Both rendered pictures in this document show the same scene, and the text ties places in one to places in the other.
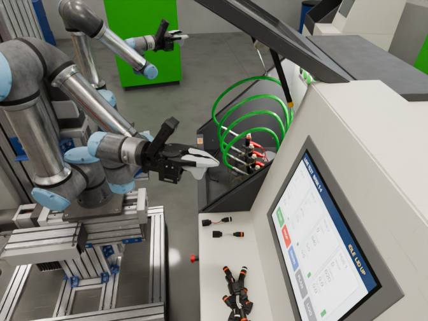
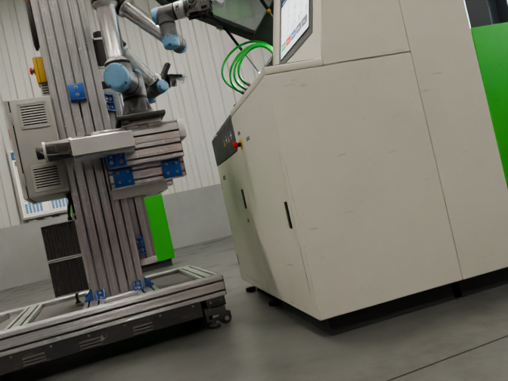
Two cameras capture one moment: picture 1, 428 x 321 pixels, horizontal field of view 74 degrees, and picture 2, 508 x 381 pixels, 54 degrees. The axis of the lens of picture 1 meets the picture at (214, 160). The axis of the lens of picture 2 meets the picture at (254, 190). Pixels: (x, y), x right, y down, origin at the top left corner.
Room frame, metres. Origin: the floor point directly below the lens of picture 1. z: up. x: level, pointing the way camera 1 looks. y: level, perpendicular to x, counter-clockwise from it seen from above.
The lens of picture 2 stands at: (-1.57, 0.44, 0.52)
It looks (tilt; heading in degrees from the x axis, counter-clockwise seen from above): 1 degrees up; 350
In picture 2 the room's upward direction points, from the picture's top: 12 degrees counter-clockwise
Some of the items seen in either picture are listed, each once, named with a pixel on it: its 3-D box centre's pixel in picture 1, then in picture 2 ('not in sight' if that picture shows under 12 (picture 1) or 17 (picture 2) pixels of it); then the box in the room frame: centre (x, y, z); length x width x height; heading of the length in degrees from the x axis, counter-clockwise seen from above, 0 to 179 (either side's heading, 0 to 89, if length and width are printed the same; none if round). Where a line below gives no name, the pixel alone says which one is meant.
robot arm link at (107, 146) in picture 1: (111, 148); (164, 14); (0.64, 0.29, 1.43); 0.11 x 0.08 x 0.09; 73
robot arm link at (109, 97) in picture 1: (104, 105); not in sight; (1.34, 0.57, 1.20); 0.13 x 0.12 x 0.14; 34
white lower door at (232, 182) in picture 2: not in sight; (240, 219); (1.16, 0.08, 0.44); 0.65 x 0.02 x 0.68; 3
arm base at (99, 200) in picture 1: (93, 186); (137, 107); (0.85, 0.50, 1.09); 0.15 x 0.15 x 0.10
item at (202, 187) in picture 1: (201, 177); (227, 144); (1.15, 0.07, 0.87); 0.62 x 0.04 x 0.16; 3
